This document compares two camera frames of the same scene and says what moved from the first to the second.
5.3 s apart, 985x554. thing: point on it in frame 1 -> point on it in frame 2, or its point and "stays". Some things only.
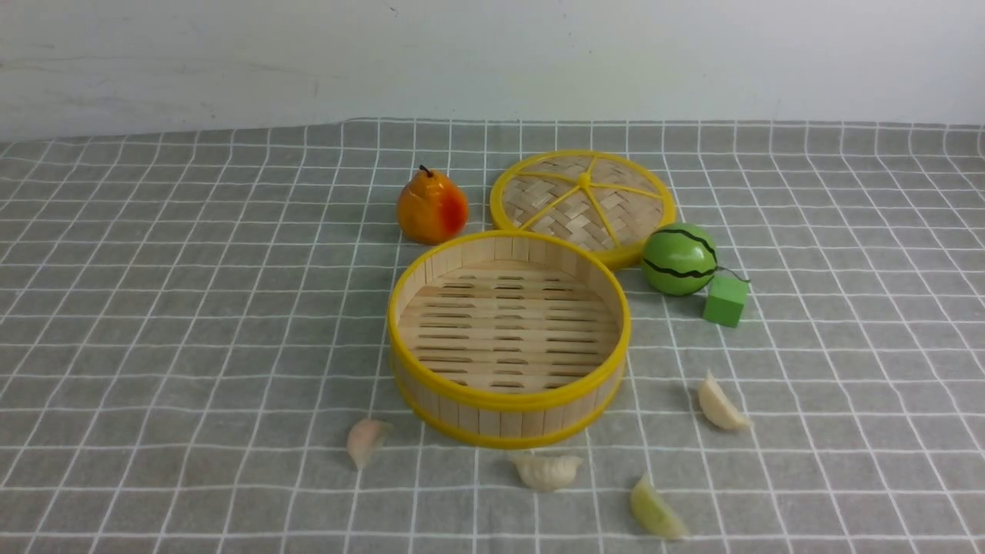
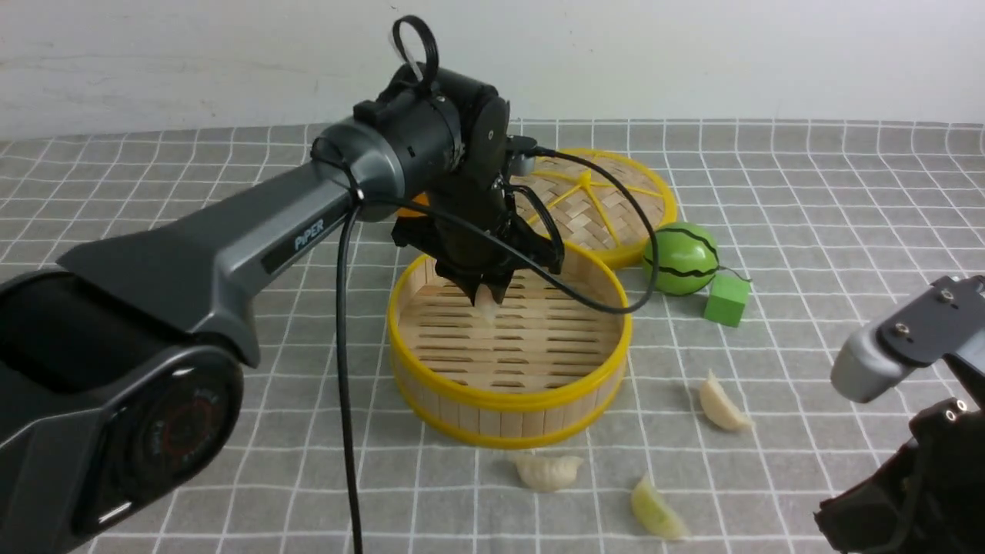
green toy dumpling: (653, 513) stays
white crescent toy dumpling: (719, 408) stays
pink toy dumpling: (364, 438) -> (485, 302)
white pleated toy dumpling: (547, 473) stays
